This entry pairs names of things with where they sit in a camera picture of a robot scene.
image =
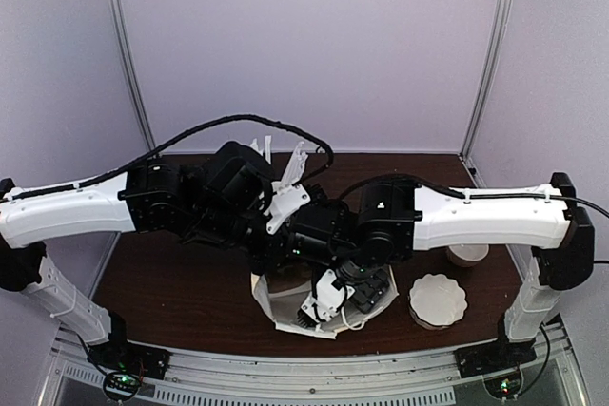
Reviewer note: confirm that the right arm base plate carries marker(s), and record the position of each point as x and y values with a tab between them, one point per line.
493	356

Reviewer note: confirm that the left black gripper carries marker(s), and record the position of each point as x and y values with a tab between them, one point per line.
272	260

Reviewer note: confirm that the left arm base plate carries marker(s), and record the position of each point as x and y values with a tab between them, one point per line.
136	359

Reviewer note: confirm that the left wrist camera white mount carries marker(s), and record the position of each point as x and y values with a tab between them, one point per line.
287	200

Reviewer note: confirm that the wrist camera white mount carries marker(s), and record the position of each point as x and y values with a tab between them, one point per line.
287	200
325	302

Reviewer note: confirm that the aluminium front rail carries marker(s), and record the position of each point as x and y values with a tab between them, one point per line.
429	377

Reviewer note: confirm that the brown paper bag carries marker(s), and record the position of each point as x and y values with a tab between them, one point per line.
286	299

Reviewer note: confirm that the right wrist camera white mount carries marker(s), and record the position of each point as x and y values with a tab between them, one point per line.
325	302

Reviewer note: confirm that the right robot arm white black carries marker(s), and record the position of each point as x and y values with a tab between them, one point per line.
400	215

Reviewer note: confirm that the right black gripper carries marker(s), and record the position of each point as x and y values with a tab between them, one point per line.
365	301

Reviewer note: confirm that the white round bowl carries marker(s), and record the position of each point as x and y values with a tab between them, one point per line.
467	255

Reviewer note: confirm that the white scalloped dish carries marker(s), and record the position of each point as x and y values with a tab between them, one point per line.
436	302

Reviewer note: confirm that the left aluminium corner post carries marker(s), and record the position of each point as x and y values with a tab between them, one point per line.
129	69

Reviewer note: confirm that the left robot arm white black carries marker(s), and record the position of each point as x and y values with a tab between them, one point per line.
233	200

